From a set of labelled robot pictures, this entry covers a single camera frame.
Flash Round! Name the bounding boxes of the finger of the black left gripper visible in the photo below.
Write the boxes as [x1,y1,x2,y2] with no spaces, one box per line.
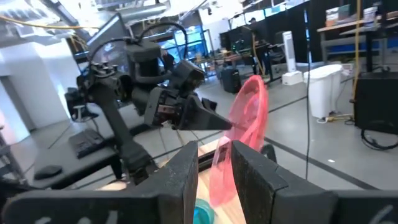
[201,98,218,112]
[178,95,233,131]

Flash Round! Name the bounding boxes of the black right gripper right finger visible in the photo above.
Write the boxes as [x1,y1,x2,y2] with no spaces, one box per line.
[231,139,398,224]

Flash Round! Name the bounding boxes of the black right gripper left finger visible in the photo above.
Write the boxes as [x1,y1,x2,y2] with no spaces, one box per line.
[0,140,200,224]

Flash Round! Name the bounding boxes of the blue translucent plastic plate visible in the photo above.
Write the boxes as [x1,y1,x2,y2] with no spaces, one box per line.
[192,198,216,224]

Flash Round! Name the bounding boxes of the pink translucent plastic plate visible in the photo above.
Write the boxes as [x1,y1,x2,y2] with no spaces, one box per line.
[208,74,270,208]

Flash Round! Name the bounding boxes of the black rolling case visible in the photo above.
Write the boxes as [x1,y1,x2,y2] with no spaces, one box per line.
[220,68,242,94]

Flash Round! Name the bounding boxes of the black keyboard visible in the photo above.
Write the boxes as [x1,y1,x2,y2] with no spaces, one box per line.
[68,128,106,159]

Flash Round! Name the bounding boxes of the person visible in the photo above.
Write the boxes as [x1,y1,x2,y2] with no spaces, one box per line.
[248,17,265,41]

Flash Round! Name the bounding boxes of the white tower fan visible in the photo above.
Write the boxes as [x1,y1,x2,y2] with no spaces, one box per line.
[281,30,304,86]

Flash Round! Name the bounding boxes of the black computer desk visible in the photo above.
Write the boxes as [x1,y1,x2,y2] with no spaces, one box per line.
[32,102,150,190]

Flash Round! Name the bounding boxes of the white trash bin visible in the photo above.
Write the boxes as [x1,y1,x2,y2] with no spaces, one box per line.
[303,63,343,119]

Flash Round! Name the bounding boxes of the black equipment case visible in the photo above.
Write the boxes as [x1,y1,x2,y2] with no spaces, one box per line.
[353,70,398,135]

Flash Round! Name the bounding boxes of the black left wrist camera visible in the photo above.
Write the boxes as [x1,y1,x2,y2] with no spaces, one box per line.
[169,60,206,98]

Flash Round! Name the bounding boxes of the black hanging cable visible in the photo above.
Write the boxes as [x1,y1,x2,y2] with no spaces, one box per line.
[305,9,313,181]

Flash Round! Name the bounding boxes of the black coiled cable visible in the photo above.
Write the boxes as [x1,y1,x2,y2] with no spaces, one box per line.
[360,121,398,152]

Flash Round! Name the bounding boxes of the yellow hanging cable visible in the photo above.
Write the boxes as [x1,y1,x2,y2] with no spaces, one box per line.
[351,0,364,102]

